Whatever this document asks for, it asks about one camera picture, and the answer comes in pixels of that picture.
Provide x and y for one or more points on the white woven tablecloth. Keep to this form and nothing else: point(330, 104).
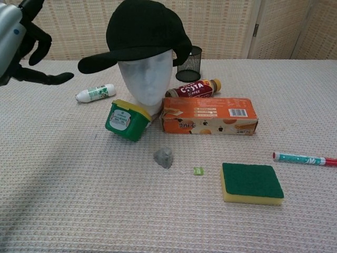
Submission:
point(168, 184)

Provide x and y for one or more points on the green tub with yellow lid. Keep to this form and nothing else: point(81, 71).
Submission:
point(126, 121)

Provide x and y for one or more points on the small green square tag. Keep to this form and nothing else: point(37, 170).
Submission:
point(198, 171)

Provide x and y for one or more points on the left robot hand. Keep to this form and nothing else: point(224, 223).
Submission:
point(25, 50)

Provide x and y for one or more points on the black mesh pen holder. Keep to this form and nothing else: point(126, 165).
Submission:
point(190, 66)

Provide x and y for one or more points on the grey crumpled lump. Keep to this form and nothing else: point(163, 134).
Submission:
point(163, 157)

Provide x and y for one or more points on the woven folding screen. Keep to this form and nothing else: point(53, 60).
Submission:
point(237, 26)

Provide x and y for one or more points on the green yellow sponge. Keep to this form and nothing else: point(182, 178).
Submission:
point(251, 185)

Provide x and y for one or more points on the white foam mannequin head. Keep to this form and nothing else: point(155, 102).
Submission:
point(147, 79)

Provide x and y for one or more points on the orange biscuit box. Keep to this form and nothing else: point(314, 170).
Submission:
point(209, 116)

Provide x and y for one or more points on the black baseball cap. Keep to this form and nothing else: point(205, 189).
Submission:
point(143, 34)

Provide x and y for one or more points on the small white green-label bottle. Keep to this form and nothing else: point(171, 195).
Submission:
point(96, 92)

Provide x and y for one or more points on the Costa coffee bottle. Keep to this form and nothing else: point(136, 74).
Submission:
point(194, 89)

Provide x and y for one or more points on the red white marker pen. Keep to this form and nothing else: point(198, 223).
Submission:
point(305, 159)

